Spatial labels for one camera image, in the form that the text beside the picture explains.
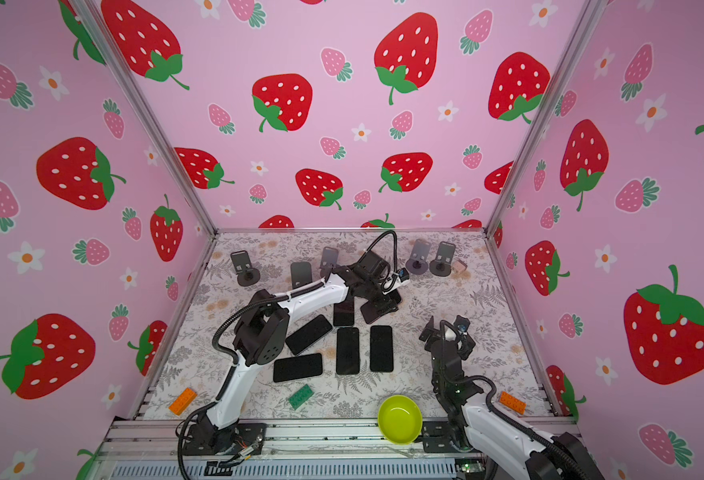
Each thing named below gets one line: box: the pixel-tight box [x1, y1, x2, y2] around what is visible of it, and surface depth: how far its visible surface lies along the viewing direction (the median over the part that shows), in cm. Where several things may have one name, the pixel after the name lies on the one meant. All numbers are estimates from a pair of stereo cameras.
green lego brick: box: [288, 383, 315, 410], surface depth 82 cm
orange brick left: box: [168, 387, 198, 416], surface depth 81 cm
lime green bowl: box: [377, 394, 423, 445], surface depth 78 cm
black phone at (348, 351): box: [336, 327, 360, 375], surface depth 92 cm
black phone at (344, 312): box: [333, 297, 355, 326], surface depth 97 cm
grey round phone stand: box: [406, 238, 432, 275], surface depth 107 cm
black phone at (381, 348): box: [370, 325, 394, 373], surface depth 91 cm
